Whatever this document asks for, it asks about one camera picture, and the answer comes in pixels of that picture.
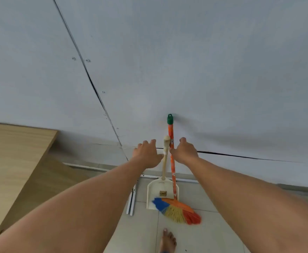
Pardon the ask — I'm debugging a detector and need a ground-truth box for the person's bare foot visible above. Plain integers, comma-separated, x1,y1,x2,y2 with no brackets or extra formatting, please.
159,228,177,253

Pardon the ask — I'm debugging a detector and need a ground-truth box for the person's left hand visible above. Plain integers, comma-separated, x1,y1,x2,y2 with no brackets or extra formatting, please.
132,139,164,169

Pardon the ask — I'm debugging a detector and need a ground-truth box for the person's left forearm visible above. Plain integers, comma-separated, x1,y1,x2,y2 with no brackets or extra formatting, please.
0,157,145,253

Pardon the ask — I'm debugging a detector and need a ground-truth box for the person's right forearm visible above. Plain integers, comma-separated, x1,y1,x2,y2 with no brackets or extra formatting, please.
184,155,308,253

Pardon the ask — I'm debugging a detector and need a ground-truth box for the short white metal rail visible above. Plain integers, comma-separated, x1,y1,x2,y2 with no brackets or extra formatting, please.
126,182,138,216

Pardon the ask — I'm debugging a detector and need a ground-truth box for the orange broom with multicolour bristles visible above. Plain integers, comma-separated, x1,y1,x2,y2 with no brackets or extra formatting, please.
152,114,202,225

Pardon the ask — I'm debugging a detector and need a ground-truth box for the light wooden table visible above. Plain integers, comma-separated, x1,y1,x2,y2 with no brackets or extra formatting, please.
0,122,91,246

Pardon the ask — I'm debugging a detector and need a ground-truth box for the cream long-handled dustpan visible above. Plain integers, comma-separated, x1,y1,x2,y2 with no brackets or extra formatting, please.
146,135,180,210

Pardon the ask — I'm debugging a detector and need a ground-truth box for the person's right hand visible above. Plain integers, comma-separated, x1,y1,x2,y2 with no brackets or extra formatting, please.
169,137,199,164

